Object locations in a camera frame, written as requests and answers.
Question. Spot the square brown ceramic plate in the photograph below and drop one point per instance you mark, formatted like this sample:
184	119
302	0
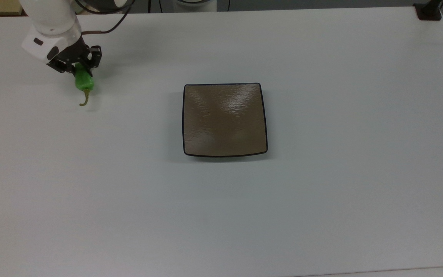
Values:
225	119

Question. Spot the green chili pepper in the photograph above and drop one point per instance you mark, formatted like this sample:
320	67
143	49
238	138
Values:
84	81

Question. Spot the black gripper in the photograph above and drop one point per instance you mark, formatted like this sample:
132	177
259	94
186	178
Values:
73	52

